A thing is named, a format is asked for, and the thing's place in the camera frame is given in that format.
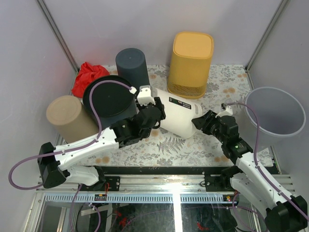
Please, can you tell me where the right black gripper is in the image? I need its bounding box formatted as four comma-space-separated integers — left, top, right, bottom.
190, 110, 226, 145

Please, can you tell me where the cream white bin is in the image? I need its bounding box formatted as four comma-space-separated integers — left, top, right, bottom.
151, 87, 203, 139

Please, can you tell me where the slate blue tapered bin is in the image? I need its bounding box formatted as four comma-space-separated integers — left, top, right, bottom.
115, 48, 150, 90

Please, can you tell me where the large dark navy bin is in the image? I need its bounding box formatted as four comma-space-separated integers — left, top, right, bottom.
83, 75, 137, 129

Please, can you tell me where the yellow mesh basket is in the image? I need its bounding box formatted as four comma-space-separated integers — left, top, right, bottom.
167, 31, 214, 99

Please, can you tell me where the beige bin with black rim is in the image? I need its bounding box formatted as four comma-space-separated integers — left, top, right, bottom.
46, 95, 98, 143

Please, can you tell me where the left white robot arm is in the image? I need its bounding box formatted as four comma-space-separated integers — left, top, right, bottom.
37, 97, 166, 191

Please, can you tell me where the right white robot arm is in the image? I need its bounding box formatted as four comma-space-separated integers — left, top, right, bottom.
192, 111, 309, 232

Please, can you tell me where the floral patterned table mat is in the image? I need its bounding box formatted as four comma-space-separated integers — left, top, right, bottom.
57, 64, 275, 167

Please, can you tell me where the translucent grey bin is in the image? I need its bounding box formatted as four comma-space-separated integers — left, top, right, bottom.
236, 87, 306, 152

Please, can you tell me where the crumpled red cloth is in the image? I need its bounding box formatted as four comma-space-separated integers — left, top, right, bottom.
71, 62, 110, 98

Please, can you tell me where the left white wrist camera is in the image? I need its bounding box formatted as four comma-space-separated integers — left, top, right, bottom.
129, 85, 155, 106

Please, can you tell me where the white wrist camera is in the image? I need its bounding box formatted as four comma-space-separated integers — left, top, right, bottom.
215, 103, 233, 118
129, 85, 155, 106

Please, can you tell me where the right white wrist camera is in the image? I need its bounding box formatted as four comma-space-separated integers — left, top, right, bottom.
215, 103, 233, 118

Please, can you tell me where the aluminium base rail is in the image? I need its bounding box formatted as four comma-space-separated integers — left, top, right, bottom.
31, 173, 300, 203

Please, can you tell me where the left aluminium frame post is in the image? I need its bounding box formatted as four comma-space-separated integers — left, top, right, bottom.
36, 0, 80, 73

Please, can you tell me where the aluminium frame post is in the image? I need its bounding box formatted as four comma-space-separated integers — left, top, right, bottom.
36, 0, 80, 73
243, 0, 290, 73

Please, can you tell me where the right aluminium frame post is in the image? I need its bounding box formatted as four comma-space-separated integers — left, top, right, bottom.
243, 0, 290, 73

